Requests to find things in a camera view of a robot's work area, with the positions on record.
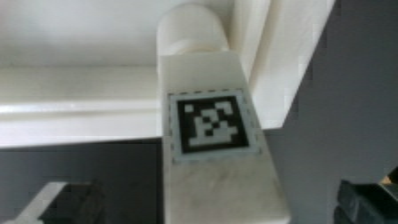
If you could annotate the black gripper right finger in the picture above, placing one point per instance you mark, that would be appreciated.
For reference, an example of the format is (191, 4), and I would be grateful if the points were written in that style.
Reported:
(367, 203)

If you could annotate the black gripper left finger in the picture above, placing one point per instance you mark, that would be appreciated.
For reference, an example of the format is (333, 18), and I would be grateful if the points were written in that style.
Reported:
(67, 204)

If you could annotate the white table leg with tag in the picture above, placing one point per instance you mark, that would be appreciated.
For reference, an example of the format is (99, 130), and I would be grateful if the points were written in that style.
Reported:
(222, 182)

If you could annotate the white square table top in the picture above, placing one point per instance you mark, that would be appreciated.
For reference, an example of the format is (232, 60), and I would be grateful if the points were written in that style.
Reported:
(79, 56)

